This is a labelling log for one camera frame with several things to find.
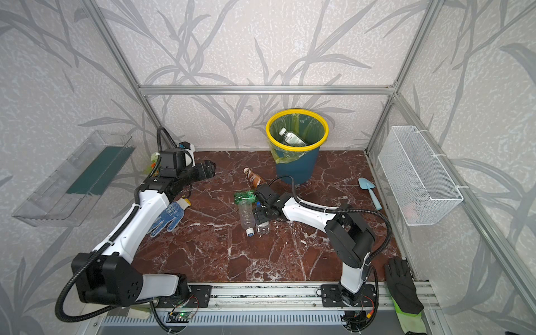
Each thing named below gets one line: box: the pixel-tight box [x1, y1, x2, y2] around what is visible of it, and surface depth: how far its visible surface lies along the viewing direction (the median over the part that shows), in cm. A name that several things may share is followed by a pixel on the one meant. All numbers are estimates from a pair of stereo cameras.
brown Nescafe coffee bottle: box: [242, 166, 266, 189], surface depth 104 cm
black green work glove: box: [384, 256, 428, 334], surface depth 75 cm
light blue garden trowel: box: [358, 177, 383, 211], surface depth 104 cm
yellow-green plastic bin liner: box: [266, 113, 326, 165], surface depth 101 cm
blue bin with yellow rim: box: [265, 108, 330, 185], surface depth 99 cm
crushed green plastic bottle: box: [233, 189, 258, 205], surface depth 98 cm
